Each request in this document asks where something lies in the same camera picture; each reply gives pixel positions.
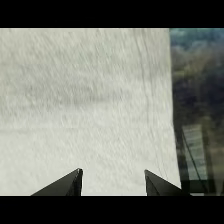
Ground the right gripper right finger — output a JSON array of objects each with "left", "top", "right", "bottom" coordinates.
[{"left": 144, "top": 169, "right": 188, "bottom": 197}]

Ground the light grey garment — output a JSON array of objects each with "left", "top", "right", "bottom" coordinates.
[{"left": 0, "top": 27, "right": 183, "bottom": 197}]

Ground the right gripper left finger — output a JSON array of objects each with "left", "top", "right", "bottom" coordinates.
[{"left": 31, "top": 167, "right": 84, "bottom": 197}]

